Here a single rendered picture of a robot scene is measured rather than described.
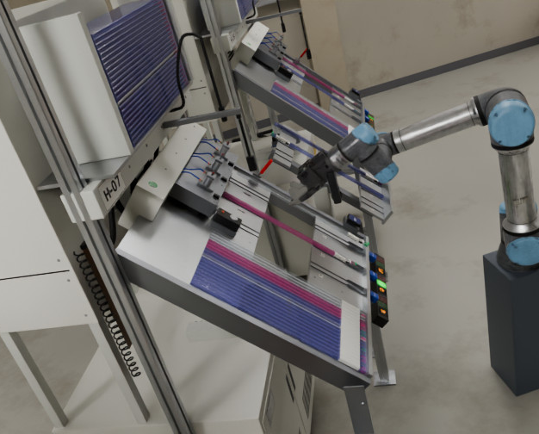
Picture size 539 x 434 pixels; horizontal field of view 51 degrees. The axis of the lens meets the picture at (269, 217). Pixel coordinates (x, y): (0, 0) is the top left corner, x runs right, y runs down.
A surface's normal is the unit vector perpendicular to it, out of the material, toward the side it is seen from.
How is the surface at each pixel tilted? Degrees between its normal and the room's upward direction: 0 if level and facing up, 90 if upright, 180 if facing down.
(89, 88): 90
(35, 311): 90
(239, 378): 0
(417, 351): 0
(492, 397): 0
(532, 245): 98
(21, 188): 90
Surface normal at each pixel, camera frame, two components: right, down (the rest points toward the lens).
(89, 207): -0.13, 0.50
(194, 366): -0.23, -0.85
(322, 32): 0.20, 0.43
